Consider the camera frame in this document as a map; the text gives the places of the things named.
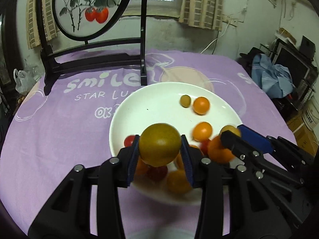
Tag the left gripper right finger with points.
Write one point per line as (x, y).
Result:
(234, 204)

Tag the red flat fruit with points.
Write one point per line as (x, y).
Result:
(157, 174)

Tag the orange round fruit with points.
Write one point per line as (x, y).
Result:
(202, 131)

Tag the red cherry tomato on plate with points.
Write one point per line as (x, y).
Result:
(129, 140)

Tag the black framed round screen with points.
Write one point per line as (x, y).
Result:
(83, 21)

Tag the blue clothes pile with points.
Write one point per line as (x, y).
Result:
(273, 79)

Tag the right checkered curtain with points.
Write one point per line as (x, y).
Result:
(204, 14)

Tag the yellow-green citrus fruit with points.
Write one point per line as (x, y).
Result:
(159, 144)

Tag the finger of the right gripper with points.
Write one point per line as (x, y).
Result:
(256, 140)
(234, 143)

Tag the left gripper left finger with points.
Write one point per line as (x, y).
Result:
(66, 213)

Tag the small orange kumquat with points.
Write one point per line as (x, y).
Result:
(201, 105)

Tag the orange mandarin right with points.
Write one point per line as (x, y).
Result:
(218, 153)

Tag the small pale yellow fruit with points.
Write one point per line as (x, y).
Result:
(231, 128)

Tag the white plastic bag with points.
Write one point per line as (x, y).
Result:
(24, 82)

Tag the orange-yellow persimmon fruit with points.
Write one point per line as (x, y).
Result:
(179, 162)

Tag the purple printed tablecloth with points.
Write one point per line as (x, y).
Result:
(52, 133)

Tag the orange mandarin on plate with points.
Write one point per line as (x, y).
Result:
(141, 168)

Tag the red cherry tomato on cloth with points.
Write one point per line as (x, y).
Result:
(204, 146)

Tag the orange mandarin left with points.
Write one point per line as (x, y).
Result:
(177, 182)

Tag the white oval plate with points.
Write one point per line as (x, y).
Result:
(159, 103)

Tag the cardboard box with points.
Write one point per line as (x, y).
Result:
(305, 138)

